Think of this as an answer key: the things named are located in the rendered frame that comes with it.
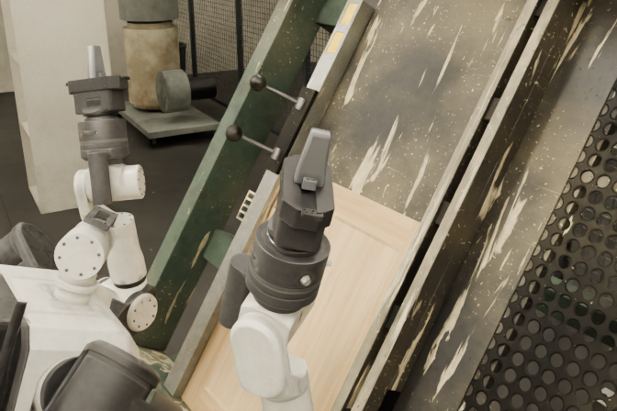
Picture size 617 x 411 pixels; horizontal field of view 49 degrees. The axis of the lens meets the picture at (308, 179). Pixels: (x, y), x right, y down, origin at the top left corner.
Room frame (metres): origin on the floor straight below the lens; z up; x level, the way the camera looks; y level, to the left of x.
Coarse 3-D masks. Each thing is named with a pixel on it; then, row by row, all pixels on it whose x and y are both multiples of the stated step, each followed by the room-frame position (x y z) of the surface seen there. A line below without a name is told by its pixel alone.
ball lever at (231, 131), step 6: (234, 126) 1.39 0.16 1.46; (228, 132) 1.38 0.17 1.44; (234, 132) 1.38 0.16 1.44; (240, 132) 1.38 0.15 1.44; (228, 138) 1.38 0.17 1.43; (234, 138) 1.38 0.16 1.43; (240, 138) 1.38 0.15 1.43; (246, 138) 1.39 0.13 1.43; (252, 144) 1.39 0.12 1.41; (258, 144) 1.39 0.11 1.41; (270, 150) 1.39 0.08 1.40; (276, 150) 1.39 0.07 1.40; (276, 156) 1.38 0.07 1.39
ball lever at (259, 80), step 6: (252, 78) 1.42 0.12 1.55; (258, 78) 1.42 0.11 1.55; (264, 78) 1.43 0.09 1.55; (252, 84) 1.41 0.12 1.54; (258, 84) 1.41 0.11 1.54; (264, 84) 1.42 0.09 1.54; (258, 90) 1.42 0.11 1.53; (270, 90) 1.43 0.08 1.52; (276, 90) 1.43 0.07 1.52; (282, 96) 1.43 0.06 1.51; (288, 96) 1.43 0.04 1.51; (294, 102) 1.43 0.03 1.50; (300, 102) 1.42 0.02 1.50; (300, 108) 1.42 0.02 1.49
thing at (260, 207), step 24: (360, 0) 1.50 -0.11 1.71; (336, 24) 1.52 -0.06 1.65; (360, 24) 1.49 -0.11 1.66; (336, 72) 1.46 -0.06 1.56; (312, 120) 1.42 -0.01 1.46; (264, 192) 1.37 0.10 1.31; (264, 216) 1.35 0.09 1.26; (240, 240) 1.34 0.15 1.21; (216, 288) 1.30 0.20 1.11; (216, 312) 1.27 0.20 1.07; (192, 336) 1.27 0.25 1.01; (192, 360) 1.24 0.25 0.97; (168, 384) 1.24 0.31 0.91
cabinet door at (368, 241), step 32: (352, 192) 1.22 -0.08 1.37; (352, 224) 1.17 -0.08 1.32; (384, 224) 1.12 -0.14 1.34; (416, 224) 1.07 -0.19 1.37; (352, 256) 1.13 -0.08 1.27; (384, 256) 1.08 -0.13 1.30; (320, 288) 1.13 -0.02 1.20; (352, 288) 1.09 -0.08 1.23; (384, 288) 1.04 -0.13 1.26; (320, 320) 1.09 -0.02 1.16; (352, 320) 1.04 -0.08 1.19; (224, 352) 1.21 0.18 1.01; (288, 352) 1.10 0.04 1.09; (320, 352) 1.05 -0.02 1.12; (352, 352) 1.00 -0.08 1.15; (192, 384) 1.22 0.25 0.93; (224, 384) 1.16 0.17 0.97; (320, 384) 1.00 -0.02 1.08
